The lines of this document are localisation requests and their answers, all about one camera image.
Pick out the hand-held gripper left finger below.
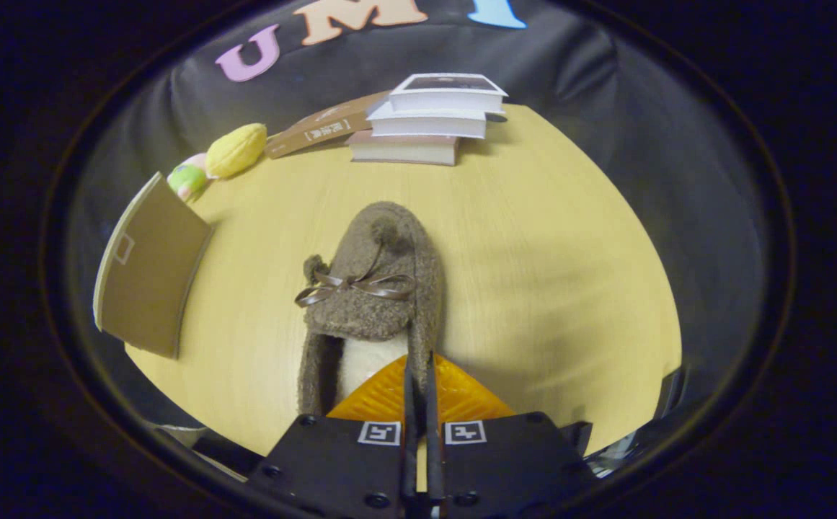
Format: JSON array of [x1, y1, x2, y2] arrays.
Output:
[[245, 352, 420, 519]]

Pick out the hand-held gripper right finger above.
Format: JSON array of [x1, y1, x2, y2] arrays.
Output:
[[422, 352, 596, 519]]

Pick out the brown fuzzy shoe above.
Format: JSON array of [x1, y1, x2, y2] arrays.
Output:
[[294, 201, 446, 417]]

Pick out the brown cardboard storage box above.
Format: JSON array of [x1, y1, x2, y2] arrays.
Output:
[[92, 171, 214, 360]]

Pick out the green and pink plush toy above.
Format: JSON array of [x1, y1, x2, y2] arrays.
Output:
[[166, 152, 211, 203]]

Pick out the brown book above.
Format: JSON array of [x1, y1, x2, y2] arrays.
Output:
[[265, 90, 391, 159]]

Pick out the yellow plush toy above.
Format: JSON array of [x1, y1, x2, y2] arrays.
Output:
[[205, 123, 268, 179]]

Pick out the white book with dark cover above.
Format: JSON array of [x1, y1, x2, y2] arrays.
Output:
[[388, 72, 510, 116]]

